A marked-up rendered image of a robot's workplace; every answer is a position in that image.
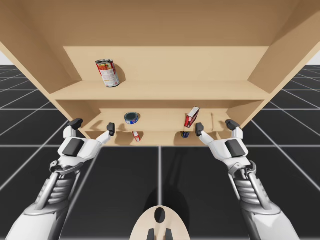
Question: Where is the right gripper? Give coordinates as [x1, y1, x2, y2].
[195, 119, 250, 162]

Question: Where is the pale wooden shelf unit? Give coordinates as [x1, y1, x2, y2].
[0, 0, 320, 147]

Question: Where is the blue flat can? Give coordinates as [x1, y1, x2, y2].
[123, 111, 141, 126]

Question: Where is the tan robot part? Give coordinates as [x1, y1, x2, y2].
[129, 204, 191, 240]

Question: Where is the red and white can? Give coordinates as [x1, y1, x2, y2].
[95, 58, 121, 88]

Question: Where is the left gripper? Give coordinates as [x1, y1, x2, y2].
[57, 118, 116, 161]

